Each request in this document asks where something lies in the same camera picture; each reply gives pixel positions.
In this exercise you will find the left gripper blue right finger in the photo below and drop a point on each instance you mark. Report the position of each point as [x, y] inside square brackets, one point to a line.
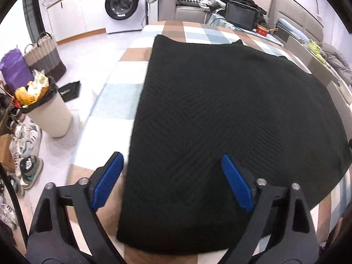
[256, 197]

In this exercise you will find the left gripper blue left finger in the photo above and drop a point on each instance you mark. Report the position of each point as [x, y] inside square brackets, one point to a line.
[87, 196]

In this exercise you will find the black knit sweater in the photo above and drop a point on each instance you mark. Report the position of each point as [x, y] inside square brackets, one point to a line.
[201, 102]

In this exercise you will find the black clothes pile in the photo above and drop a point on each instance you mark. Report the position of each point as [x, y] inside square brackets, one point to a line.
[261, 12]

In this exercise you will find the black teal sneaker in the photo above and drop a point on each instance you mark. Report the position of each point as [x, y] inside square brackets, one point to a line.
[30, 168]

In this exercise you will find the plaid checkered blanket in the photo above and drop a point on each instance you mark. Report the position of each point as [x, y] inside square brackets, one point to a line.
[108, 128]

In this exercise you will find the white green sneaker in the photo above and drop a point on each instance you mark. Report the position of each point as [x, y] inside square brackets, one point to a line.
[26, 140]

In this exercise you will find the beige trash bin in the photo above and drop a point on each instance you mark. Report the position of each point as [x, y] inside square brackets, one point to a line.
[50, 113]

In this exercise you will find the black tray on floor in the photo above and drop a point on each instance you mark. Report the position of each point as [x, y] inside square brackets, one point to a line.
[70, 91]

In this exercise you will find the purple bag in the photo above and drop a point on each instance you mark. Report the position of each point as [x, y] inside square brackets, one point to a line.
[15, 70]

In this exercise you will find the woven laundry basket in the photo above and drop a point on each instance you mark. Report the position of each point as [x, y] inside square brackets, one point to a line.
[43, 55]

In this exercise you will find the green toy on bed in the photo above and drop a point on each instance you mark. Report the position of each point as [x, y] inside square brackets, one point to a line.
[315, 49]

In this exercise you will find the red instant noodle cup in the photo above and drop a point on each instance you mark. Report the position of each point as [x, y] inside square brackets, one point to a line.
[261, 30]

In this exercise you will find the grey bed with headboard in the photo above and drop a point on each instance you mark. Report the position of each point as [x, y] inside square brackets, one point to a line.
[296, 27]

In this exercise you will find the black monitor screen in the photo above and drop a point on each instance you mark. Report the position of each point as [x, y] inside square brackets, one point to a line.
[241, 15]

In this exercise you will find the white kitchen cabinet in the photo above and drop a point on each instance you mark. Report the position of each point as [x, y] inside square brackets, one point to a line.
[69, 18]

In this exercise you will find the white washing machine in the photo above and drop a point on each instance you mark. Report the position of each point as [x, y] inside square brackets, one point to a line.
[124, 15]

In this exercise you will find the grey sofa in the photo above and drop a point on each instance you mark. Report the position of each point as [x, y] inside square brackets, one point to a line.
[169, 10]

